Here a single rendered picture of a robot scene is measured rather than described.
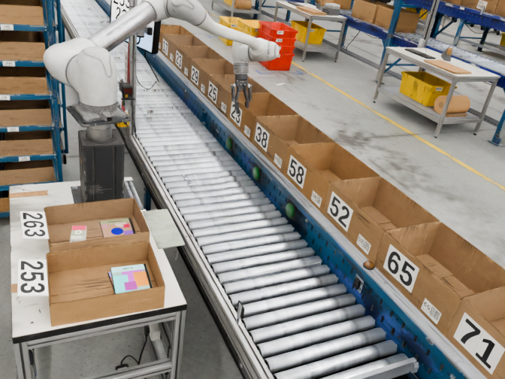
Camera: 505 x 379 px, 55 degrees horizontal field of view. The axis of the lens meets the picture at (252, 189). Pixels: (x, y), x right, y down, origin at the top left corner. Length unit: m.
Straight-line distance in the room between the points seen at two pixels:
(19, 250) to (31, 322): 0.42
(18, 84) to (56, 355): 1.55
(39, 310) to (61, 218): 0.53
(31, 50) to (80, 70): 1.05
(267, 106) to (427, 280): 1.83
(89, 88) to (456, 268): 1.64
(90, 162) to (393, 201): 1.37
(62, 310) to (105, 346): 1.01
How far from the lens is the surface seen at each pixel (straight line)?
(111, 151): 2.23
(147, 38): 3.04
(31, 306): 1.88
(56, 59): 2.28
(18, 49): 3.15
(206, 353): 2.70
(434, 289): 1.79
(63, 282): 1.94
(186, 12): 2.47
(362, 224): 2.01
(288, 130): 2.91
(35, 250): 2.13
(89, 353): 2.71
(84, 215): 2.25
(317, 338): 1.83
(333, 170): 2.64
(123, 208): 2.27
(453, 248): 2.09
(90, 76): 2.11
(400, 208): 2.27
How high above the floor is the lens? 2.00
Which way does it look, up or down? 29 degrees down
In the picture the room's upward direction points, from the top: 9 degrees clockwise
